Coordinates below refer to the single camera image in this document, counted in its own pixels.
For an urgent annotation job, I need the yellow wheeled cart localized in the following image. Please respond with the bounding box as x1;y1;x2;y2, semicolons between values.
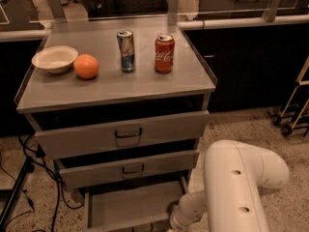
267;56;309;136

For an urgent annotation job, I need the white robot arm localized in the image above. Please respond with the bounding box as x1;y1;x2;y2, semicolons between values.
170;140;289;232

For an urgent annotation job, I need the orange fruit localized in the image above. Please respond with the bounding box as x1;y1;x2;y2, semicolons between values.
73;54;98;79

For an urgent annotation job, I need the grey bottom drawer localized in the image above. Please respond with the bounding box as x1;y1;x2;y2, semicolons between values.
84;172;188;232

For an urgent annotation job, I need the blue silver drink can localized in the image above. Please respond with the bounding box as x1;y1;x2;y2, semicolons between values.
117;30;135;73

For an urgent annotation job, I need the white bowl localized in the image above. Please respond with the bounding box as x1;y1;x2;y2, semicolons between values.
32;45;78;73

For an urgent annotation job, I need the grey middle drawer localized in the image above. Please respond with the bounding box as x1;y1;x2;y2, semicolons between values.
60;150;199;189

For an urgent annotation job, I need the grey drawer cabinet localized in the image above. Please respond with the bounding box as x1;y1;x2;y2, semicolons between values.
14;16;217;211

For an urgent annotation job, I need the grey drawer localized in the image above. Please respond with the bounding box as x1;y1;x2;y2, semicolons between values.
36;110;209;159
84;172;188;232
60;150;199;189

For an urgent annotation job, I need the black floor cable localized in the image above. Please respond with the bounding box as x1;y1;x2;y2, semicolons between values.
17;133;84;232

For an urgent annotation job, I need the red cola can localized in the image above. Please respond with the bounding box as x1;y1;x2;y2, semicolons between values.
154;34;175;73

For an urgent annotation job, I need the grey top drawer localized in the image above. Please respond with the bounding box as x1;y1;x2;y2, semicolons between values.
36;110;209;159

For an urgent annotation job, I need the black tripod leg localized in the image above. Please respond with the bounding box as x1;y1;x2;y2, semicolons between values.
0;157;33;232

